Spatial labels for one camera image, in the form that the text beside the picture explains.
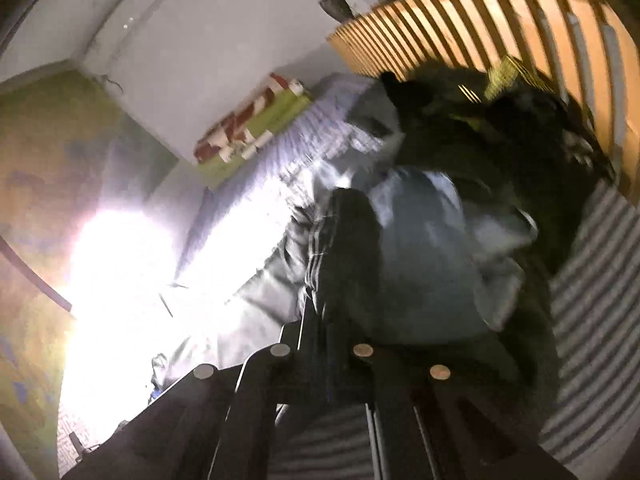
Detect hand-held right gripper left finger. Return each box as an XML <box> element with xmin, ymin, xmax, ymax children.
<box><xmin>60</xmin><ymin>305</ymin><xmax>332</xmax><ymax>480</ymax></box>

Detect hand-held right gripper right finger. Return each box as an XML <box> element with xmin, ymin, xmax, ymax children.
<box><xmin>332</xmin><ymin>341</ymin><xmax>576</xmax><ymax>480</ymax></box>

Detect dark pants with white stripes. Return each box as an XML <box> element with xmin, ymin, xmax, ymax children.
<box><xmin>292</xmin><ymin>187</ymin><xmax>391</xmax><ymax>346</ymax></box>

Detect light grey garment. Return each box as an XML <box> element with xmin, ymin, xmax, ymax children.
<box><xmin>150</xmin><ymin>165</ymin><xmax>538</xmax><ymax>396</ymax></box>

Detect bright lamp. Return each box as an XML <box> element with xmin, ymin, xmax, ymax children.
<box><xmin>70</xmin><ymin>210</ymin><xmax>171</xmax><ymax>321</ymax></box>

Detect red and green folded blanket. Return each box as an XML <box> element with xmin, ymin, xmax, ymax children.
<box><xmin>192</xmin><ymin>72</ymin><xmax>313</xmax><ymax>191</ymax></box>

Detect striped bed sheet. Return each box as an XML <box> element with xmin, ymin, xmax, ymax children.
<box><xmin>55</xmin><ymin>72</ymin><xmax>640</xmax><ymax>480</ymax></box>

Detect dark clothes pile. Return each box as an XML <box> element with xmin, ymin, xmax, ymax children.
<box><xmin>377</xmin><ymin>60</ymin><xmax>618</xmax><ymax>411</ymax></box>

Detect green patterned curtain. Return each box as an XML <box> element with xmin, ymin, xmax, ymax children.
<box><xmin>0</xmin><ymin>70</ymin><xmax>178</xmax><ymax>461</ymax></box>

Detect yellow green cloth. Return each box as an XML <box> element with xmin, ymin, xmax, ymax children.
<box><xmin>482</xmin><ymin>55</ymin><xmax>553</xmax><ymax>103</ymax></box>

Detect dark vase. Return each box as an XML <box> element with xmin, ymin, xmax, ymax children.
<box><xmin>320</xmin><ymin>0</ymin><xmax>356</xmax><ymax>23</ymax></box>

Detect white air conditioner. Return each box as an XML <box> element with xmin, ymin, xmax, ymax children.
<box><xmin>82</xmin><ymin>0</ymin><xmax>173</xmax><ymax>73</ymax></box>

